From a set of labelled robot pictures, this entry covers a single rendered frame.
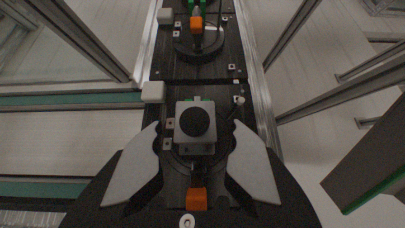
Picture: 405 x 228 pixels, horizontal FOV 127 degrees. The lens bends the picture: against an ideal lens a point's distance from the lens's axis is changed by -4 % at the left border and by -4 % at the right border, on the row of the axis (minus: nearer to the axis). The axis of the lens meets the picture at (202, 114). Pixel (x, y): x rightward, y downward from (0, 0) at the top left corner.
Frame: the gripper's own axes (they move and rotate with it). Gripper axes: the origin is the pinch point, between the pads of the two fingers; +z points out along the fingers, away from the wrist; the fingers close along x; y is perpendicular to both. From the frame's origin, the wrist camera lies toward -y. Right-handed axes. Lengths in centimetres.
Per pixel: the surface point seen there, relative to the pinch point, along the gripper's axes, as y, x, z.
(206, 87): 0.0, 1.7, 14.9
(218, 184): 13.8, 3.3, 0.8
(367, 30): -18, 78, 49
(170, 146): 6.7, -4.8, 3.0
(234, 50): -7.6, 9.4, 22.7
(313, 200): 27.0, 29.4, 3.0
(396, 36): -16, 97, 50
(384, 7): -27, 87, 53
